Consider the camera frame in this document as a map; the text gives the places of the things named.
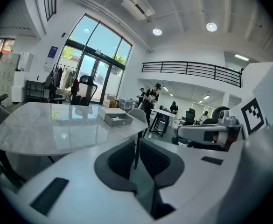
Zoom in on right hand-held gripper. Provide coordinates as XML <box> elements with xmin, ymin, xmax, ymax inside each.
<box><xmin>176</xmin><ymin>47</ymin><xmax>273</xmax><ymax>153</ymax></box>

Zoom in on red garment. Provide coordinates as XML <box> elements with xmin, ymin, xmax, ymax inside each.
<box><xmin>72</xmin><ymin>78</ymin><xmax>80</xmax><ymax>94</ymax></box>

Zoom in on blue white wall poster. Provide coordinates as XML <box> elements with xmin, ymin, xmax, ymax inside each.
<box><xmin>45</xmin><ymin>45</ymin><xmax>59</xmax><ymax>65</ymax></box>

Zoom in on black balcony railing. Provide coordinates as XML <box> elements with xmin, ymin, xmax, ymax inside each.
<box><xmin>141</xmin><ymin>61</ymin><xmax>242</xmax><ymax>88</ymax></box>

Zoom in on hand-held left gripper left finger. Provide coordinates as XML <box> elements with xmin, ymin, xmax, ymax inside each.
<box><xmin>94</xmin><ymin>138</ymin><xmax>138</xmax><ymax>193</ymax></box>

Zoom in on brown cardboard boxes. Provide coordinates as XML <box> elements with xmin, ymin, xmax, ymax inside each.
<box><xmin>103</xmin><ymin>94</ymin><xmax>119</xmax><ymax>109</ymax></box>

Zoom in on black metal shelf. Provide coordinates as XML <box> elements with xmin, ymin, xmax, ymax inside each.
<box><xmin>25</xmin><ymin>80</ymin><xmax>46</xmax><ymax>102</ymax></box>

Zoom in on grey box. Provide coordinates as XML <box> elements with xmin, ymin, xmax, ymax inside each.
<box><xmin>104</xmin><ymin>112</ymin><xmax>134</xmax><ymax>127</ymax></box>

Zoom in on white box lid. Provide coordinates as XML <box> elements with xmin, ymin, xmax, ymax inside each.
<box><xmin>98</xmin><ymin>106</ymin><xmax>127</xmax><ymax>121</ymax></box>

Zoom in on white wall cabinet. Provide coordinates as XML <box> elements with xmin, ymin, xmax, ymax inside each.
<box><xmin>16</xmin><ymin>51</ymin><xmax>34</xmax><ymax>72</ymax></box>

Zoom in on white ceiling air conditioner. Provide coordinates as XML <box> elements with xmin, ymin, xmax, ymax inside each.
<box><xmin>120</xmin><ymin>0</ymin><xmax>155</xmax><ymax>21</ymax></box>

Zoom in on clothes rack with garments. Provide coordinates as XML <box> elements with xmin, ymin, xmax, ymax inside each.
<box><xmin>44</xmin><ymin>63</ymin><xmax>80</xmax><ymax>102</ymax></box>

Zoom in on long tube ceiling light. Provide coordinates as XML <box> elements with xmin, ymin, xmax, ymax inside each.
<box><xmin>234</xmin><ymin>54</ymin><xmax>250</xmax><ymax>62</ymax></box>

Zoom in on white background table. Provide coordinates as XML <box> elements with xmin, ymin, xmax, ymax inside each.
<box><xmin>149</xmin><ymin>108</ymin><xmax>176</xmax><ymax>139</ymax></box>

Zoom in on black mesh office chair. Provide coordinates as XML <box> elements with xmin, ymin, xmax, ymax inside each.
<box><xmin>70</xmin><ymin>75</ymin><xmax>98</xmax><ymax>106</ymax></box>

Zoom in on arched glass window door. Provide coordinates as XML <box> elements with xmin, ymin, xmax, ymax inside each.
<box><xmin>56</xmin><ymin>13</ymin><xmax>133</xmax><ymax>105</ymax></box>

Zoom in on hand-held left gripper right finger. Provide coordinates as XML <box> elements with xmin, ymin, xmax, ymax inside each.
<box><xmin>139</xmin><ymin>138</ymin><xmax>185</xmax><ymax>189</ymax></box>

